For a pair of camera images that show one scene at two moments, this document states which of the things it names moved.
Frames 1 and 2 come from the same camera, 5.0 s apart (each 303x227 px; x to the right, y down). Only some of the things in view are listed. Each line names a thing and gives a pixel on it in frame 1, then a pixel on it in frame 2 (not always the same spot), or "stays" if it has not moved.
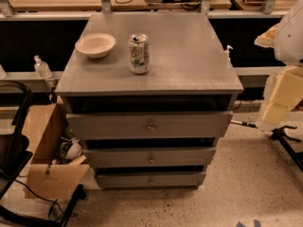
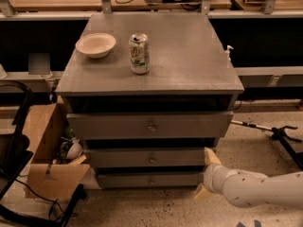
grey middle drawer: x=153 y=157 stays
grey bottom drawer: x=122 y=180 stays
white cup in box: x=75 y=149 stays
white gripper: x=291 y=38 -> x=210 y=178
